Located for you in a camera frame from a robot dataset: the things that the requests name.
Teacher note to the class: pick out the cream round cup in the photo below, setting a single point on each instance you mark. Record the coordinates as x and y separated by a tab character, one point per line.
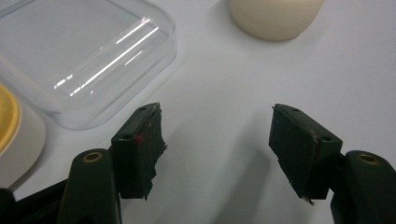
274	18

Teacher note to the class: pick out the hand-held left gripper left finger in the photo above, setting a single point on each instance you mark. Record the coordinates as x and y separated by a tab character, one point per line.
134	155

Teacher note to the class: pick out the clear plastic container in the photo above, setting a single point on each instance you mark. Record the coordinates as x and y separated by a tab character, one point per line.
84	53

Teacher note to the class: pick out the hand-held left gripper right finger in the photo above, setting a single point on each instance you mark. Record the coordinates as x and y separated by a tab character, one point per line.
311	155

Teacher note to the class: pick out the white cup with yellow inside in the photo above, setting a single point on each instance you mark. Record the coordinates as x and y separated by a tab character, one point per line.
18	140

